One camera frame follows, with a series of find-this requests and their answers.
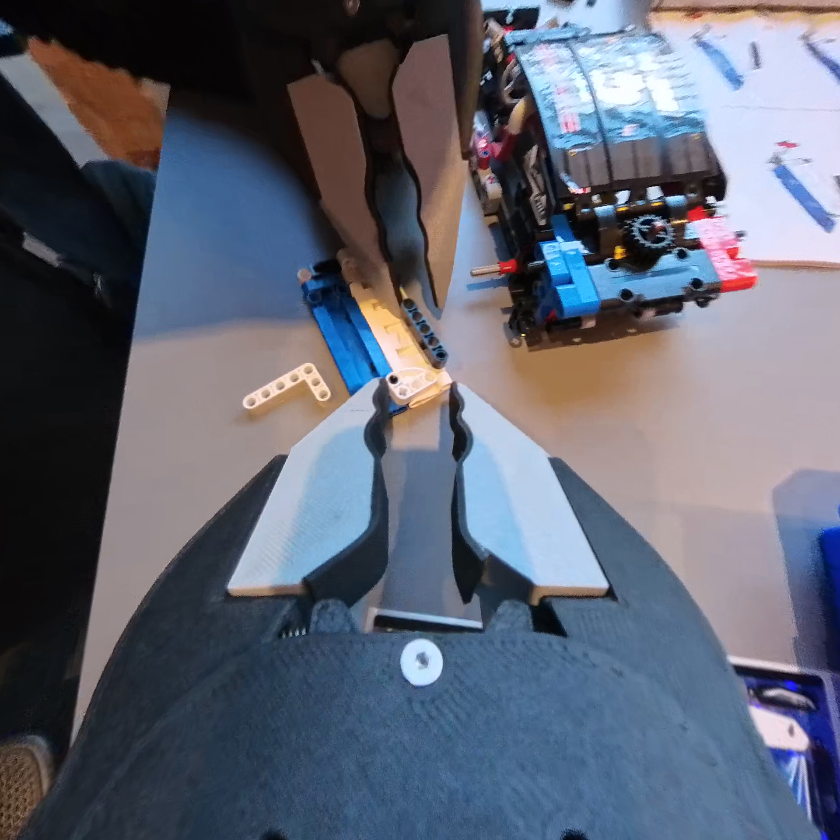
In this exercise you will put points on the lego instruction booklet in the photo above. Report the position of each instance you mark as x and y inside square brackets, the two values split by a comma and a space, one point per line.
[754, 184]

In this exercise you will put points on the person's left forearm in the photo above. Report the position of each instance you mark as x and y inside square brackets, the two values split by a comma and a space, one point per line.
[131, 33]

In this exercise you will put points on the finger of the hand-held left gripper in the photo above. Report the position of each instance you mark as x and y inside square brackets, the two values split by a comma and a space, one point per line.
[334, 151]
[430, 131]

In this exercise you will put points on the lego race car model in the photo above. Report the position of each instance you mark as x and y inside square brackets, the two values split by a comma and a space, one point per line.
[623, 164]

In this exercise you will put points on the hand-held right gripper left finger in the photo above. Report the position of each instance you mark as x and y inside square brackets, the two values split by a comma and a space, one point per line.
[308, 512]

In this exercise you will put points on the white L-shaped lego beam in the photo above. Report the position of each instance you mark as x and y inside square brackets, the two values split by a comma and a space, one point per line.
[282, 392]

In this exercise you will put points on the person's knit shoe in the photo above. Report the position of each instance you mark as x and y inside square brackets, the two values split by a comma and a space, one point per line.
[19, 787]

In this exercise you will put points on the blue plastic bin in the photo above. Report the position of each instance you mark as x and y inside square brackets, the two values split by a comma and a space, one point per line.
[828, 577]

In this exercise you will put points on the blue white lego panel assembly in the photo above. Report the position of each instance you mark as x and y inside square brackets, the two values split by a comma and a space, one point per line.
[358, 328]

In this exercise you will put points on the grey desk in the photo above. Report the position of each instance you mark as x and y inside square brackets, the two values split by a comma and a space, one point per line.
[656, 426]

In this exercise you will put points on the person's black jacket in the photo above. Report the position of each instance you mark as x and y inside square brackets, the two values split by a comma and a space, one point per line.
[52, 459]

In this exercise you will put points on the holographic sticker sheet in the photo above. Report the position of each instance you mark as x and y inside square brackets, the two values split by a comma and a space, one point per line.
[787, 735]

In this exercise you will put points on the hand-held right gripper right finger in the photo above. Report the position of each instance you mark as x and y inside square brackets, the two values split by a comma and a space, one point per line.
[525, 512]

